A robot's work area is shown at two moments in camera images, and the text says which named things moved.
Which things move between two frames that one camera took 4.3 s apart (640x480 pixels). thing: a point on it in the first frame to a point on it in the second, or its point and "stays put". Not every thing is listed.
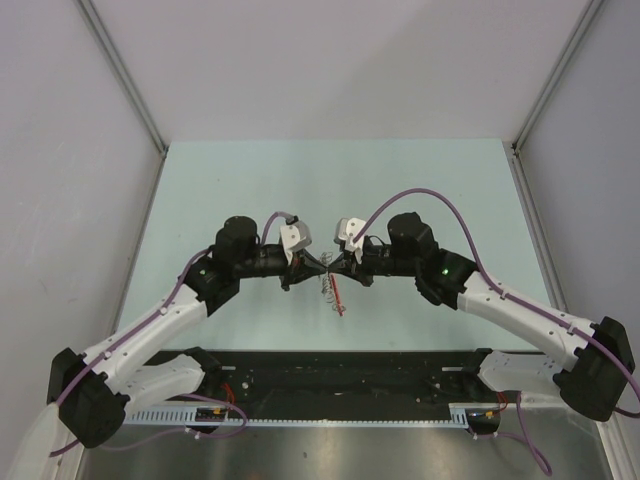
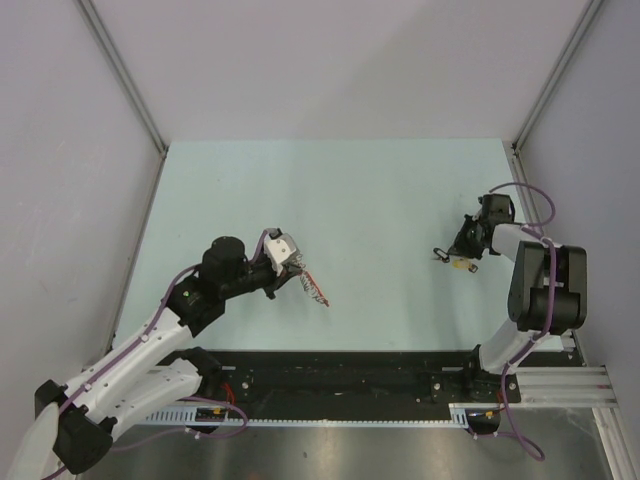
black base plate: [352, 379] stays put
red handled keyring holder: [329, 286] to [308, 283]
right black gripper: [348, 264] to [459, 247]
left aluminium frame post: [122, 74] stays put
